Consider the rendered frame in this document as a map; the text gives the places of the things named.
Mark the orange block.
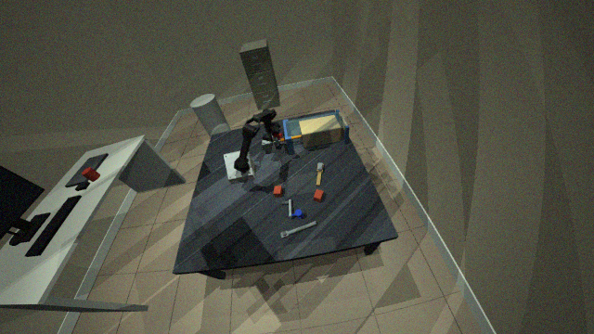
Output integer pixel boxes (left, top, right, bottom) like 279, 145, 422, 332
274, 186, 283, 198
314, 189, 324, 203

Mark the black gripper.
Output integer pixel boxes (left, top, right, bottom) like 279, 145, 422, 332
262, 122, 277, 142

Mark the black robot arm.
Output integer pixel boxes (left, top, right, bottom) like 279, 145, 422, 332
234, 108, 281, 173

